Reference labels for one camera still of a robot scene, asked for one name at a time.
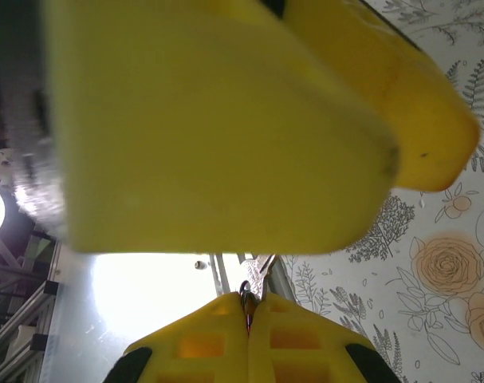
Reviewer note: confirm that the grey metal sheet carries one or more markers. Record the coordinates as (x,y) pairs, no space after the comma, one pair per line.
(146,287)

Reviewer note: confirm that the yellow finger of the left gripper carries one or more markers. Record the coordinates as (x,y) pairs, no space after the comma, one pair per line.
(209,131)
(417,119)

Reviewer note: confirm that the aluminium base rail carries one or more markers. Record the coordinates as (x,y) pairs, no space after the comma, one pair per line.
(225,275)

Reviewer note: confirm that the aluminium support frame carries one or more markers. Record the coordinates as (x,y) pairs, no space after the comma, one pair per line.
(18,319)

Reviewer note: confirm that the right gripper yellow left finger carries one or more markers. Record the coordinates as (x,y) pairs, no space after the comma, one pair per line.
(209,323)

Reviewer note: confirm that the floral patterned table cover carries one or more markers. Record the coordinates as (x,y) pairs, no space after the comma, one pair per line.
(445,259)

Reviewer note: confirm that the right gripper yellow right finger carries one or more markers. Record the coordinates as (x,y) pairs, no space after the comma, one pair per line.
(293,319)

